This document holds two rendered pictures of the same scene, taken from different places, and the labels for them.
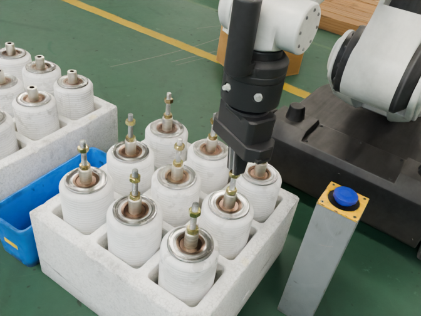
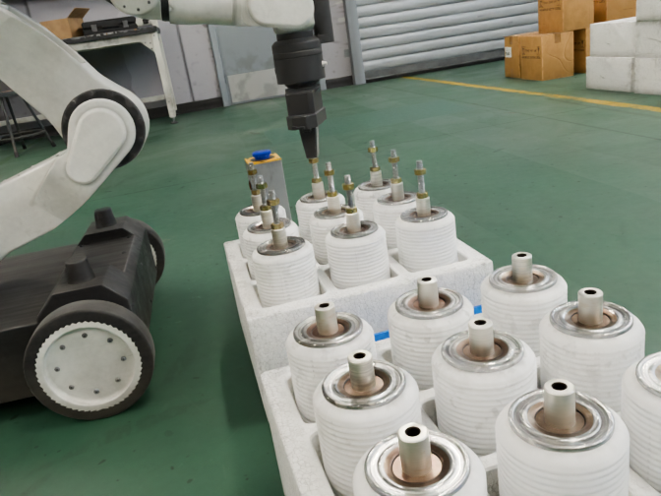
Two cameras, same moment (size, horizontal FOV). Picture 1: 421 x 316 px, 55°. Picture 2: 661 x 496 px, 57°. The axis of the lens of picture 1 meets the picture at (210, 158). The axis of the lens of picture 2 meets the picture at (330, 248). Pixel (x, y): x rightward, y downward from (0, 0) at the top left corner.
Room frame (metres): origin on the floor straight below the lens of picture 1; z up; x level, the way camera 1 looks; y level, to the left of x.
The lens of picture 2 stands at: (1.27, 0.83, 0.55)
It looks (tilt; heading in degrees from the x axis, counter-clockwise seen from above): 20 degrees down; 230
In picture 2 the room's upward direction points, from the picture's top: 9 degrees counter-clockwise
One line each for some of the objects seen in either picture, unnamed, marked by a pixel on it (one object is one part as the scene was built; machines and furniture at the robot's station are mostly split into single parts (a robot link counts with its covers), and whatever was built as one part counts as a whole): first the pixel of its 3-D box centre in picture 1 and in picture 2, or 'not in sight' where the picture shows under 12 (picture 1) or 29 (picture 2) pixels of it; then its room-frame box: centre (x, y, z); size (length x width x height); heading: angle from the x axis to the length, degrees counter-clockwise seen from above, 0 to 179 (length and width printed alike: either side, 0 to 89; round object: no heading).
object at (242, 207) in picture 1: (228, 204); (319, 197); (0.54, -0.04, 0.25); 0.08 x 0.08 x 0.01
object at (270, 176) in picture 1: (259, 173); (259, 210); (0.64, -0.10, 0.25); 0.08 x 0.08 x 0.01
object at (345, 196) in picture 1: (344, 197); (262, 155); (0.52, -0.23, 0.32); 0.04 x 0.04 x 0.02
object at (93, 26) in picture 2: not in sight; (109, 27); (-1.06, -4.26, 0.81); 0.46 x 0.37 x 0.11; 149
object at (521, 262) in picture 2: not in sight; (521, 268); (0.69, 0.48, 0.26); 0.02 x 0.02 x 0.03
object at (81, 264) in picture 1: (171, 234); (347, 295); (0.59, 0.06, 0.09); 0.39 x 0.39 x 0.18; 61
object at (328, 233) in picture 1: (317, 260); (274, 228); (0.52, -0.23, 0.16); 0.07 x 0.07 x 0.31; 61
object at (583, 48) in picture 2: not in sight; (588, 48); (-3.21, -1.28, 0.15); 0.30 x 0.24 x 0.30; 60
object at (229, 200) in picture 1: (229, 199); (318, 190); (0.54, -0.04, 0.26); 0.02 x 0.02 x 0.03
